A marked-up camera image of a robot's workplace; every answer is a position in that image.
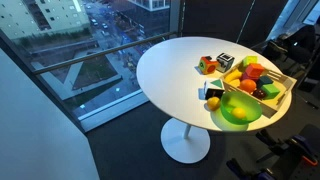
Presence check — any yellow lemon plush toy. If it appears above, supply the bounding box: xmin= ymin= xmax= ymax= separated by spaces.
xmin=206 ymin=96 xmax=222 ymax=112
xmin=231 ymin=106 xmax=247 ymax=120

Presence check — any orange and green toy cube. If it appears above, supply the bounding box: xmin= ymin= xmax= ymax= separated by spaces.
xmin=198 ymin=55 xmax=219 ymax=76

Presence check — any black and white toy cube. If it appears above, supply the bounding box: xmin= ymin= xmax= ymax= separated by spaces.
xmin=215 ymin=52 xmax=236 ymax=74

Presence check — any yellow banana toy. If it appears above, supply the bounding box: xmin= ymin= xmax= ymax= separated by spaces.
xmin=224 ymin=68 xmax=244 ymax=89

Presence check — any green plastic bowl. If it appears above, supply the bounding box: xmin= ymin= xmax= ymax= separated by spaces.
xmin=220 ymin=90 xmax=264 ymax=126

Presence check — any orange fruit toy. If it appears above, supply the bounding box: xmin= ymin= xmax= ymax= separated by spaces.
xmin=239 ymin=78 xmax=258 ymax=94

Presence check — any dark purple plum toy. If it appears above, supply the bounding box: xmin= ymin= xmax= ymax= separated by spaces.
xmin=252 ymin=88 xmax=268 ymax=100

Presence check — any white window sill ledge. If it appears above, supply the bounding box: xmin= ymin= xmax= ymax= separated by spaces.
xmin=77 ymin=89 xmax=150 ymax=133

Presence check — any metal window railing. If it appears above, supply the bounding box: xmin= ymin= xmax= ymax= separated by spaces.
xmin=32 ymin=31 xmax=178 ymax=75

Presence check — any pink soft block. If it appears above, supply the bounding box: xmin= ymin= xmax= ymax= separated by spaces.
xmin=241 ymin=71 xmax=254 ymax=83

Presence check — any lime yellow soft block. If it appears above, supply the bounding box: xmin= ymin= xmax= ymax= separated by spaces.
xmin=242 ymin=55 xmax=259 ymax=68

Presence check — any orange red soft block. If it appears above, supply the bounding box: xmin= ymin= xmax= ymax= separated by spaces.
xmin=244 ymin=63 xmax=266 ymax=80

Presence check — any dark teal soft block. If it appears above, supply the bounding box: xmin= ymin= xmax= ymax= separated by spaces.
xmin=256 ymin=75 xmax=274 ymax=89

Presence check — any wooden slatted tray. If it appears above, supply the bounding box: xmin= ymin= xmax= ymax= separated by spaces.
xmin=220 ymin=56 xmax=298 ymax=119

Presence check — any black equipment box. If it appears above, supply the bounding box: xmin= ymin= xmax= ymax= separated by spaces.
xmin=261 ymin=24 xmax=318 ymax=64

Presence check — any pale building outside window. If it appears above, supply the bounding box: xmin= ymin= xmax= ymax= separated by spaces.
xmin=0 ymin=0 xmax=92 ymax=40

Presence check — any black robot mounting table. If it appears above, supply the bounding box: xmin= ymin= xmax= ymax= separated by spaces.
xmin=266 ymin=123 xmax=320 ymax=180

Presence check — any white table pedestal base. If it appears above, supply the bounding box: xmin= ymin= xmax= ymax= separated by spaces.
xmin=160 ymin=117 xmax=212 ymax=164

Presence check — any dark window frame post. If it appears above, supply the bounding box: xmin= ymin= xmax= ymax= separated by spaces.
xmin=169 ymin=0 xmax=183 ymax=35
xmin=0 ymin=29 xmax=88 ymax=134

